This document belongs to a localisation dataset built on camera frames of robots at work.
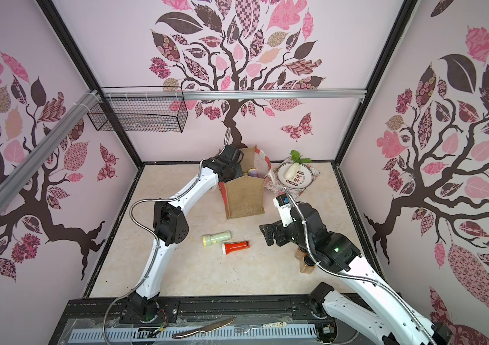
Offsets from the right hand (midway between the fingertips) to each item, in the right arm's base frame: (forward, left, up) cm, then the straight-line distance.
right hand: (272, 220), depth 70 cm
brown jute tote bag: (+20, +9, -13) cm, 25 cm away
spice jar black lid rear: (-4, -12, -20) cm, 24 cm away
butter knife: (-28, +23, -23) cm, 43 cm away
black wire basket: (+74, +71, -5) cm, 103 cm away
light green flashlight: (+4, +22, -21) cm, 31 cm away
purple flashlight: (+37, +6, -17) cm, 41 cm away
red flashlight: (-1, +17, -21) cm, 27 cm away
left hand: (+30, +14, -11) cm, 35 cm away
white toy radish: (+42, -17, -20) cm, 50 cm away
